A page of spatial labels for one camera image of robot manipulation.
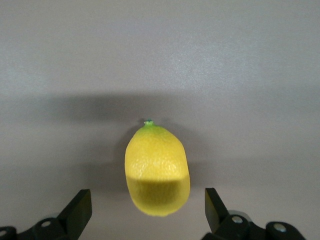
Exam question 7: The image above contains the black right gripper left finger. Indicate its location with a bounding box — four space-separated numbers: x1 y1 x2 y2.
0 189 93 240

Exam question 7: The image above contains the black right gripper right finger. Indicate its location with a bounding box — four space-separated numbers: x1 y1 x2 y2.
201 187 307 240

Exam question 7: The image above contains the yellow lemon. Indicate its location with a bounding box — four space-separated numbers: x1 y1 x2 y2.
124 118 191 218

